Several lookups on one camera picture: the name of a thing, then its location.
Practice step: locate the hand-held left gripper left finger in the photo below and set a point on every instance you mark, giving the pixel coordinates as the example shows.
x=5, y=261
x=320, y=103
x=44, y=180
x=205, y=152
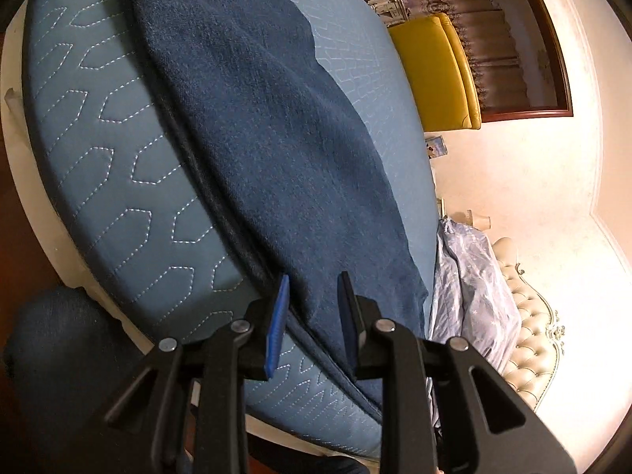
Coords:
x=275, y=328

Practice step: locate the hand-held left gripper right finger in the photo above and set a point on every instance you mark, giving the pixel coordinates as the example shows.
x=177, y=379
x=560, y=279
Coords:
x=348, y=328

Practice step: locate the grey floral duvet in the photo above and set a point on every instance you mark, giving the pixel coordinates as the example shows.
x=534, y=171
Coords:
x=469, y=286

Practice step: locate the cream tufted headboard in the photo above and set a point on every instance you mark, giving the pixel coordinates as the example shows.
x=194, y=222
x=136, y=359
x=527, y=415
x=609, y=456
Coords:
x=531, y=326

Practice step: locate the small picture card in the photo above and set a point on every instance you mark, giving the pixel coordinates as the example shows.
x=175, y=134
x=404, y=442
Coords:
x=437, y=147

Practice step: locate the person's dark trouser leg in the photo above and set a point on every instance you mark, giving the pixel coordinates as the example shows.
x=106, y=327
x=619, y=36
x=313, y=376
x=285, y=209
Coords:
x=59, y=365

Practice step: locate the yellow armchair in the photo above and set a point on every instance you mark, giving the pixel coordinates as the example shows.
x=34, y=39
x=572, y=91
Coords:
x=434, y=69

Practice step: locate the blue quilted bedspread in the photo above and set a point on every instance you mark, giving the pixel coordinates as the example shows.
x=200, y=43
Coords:
x=94, y=98

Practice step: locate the patterned brown curtain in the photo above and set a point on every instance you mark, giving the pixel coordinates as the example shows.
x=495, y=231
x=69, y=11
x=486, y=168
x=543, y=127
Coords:
x=508, y=44

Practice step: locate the brown wooden door frame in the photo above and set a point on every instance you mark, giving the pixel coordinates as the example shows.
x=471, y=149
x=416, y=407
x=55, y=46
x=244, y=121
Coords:
x=555, y=44

